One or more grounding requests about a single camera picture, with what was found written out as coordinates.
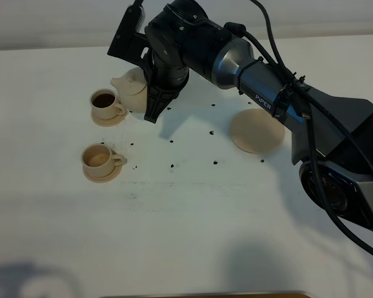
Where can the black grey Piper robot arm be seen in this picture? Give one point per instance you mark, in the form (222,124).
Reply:
(332,137)

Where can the near beige teacup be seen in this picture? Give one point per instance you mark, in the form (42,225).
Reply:
(100,160)

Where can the beige clay teapot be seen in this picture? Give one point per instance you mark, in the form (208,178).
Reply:
(132,90)

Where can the near beige cup saucer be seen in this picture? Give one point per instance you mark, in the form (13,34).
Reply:
(112,175)

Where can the far beige cup saucer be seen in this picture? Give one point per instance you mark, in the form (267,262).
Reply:
(108,122)

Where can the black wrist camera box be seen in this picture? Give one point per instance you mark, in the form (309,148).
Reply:
(128,43)

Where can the beige teapot saucer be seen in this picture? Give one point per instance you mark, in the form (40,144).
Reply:
(255,131)

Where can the beige cup saucer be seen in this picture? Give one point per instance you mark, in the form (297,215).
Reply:
(112,175)
(108,122)

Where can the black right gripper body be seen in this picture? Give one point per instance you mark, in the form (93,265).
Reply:
(182,36)

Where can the beige teacup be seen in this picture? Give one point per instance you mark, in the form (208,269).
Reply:
(105,105)
(100,160)

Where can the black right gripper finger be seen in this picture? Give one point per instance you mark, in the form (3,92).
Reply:
(157,100)

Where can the far beige teacup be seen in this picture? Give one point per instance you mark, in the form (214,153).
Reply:
(105,105)

